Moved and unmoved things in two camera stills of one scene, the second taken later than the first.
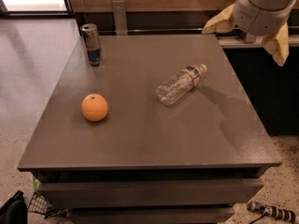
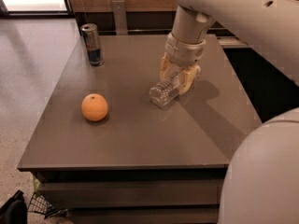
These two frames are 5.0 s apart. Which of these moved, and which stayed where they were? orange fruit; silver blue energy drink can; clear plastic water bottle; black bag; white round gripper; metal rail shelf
Moved: white round gripper; clear plastic water bottle
Stayed: silver blue energy drink can; metal rail shelf; orange fruit; black bag
